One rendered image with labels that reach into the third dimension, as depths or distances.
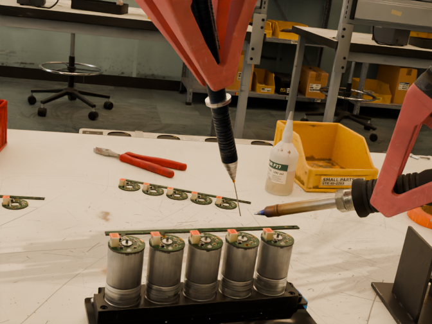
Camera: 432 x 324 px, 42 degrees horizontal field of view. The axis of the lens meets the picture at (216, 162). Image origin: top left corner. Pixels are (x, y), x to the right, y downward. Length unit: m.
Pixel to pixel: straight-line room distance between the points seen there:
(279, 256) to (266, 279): 0.02
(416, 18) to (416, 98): 2.71
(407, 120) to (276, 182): 0.37
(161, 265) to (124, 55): 4.44
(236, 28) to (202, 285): 0.18
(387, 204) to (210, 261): 0.13
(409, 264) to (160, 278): 0.20
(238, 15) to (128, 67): 4.50
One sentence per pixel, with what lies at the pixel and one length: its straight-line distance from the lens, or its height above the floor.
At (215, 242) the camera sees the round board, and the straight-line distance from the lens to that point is 0.40.
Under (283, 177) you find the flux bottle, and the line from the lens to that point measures 0.67.
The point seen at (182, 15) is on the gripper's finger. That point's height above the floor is 0.97.
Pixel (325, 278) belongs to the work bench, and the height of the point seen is 0.75.
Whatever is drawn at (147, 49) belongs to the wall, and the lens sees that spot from 4.80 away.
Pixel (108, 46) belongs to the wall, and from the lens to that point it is 4.79.
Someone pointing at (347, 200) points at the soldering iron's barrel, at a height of 0.87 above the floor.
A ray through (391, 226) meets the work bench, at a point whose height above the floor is 0.75.
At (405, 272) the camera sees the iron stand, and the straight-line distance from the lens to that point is 0.49.
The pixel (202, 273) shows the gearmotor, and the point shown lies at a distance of 0.40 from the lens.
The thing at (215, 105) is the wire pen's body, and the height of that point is 0.92.
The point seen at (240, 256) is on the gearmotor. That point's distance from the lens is 0.41.
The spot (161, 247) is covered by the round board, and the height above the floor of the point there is 0.81.
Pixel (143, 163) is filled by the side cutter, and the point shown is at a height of 0.76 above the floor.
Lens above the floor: 0.99
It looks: 18 degrees down
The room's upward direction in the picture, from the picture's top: 7 degrees clockwise
